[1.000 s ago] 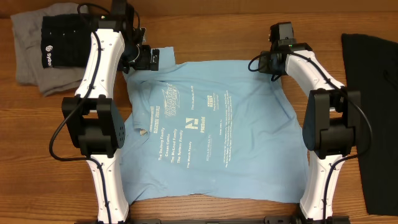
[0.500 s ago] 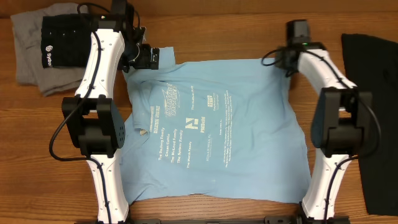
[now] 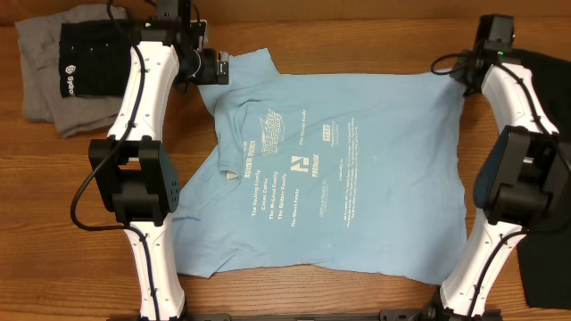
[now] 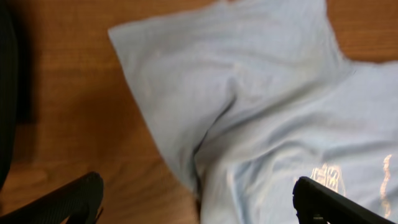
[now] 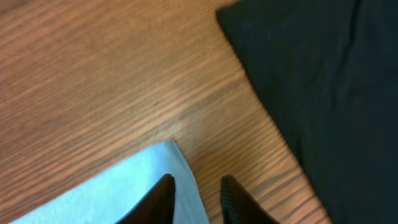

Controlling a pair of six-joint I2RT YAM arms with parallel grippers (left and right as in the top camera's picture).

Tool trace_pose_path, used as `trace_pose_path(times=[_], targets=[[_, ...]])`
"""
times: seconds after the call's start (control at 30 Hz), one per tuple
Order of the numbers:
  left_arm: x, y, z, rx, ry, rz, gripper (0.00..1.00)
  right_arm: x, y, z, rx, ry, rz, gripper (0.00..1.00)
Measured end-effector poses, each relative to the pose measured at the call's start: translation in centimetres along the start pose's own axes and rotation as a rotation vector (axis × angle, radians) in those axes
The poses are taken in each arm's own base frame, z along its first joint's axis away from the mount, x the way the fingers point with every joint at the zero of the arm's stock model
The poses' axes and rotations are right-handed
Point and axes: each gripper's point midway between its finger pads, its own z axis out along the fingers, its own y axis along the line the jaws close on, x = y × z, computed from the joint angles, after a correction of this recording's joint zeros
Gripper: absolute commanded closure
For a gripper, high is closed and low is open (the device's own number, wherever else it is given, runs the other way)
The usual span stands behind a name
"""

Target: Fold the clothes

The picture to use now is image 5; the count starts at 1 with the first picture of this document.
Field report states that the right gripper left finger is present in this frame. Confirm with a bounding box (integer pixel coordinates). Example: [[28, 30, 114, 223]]
[[117, 174, 175, 224]]

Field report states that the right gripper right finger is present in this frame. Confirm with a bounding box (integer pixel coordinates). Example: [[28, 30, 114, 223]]
[[220, 175, 279, 224]]

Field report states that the light blue printed t-shirt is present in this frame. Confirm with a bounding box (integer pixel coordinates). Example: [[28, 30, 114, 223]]
[[15, 140, 209, 223]]

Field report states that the black garment at right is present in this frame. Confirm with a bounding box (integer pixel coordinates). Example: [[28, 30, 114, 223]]
[[216, 0, 397, 223]]

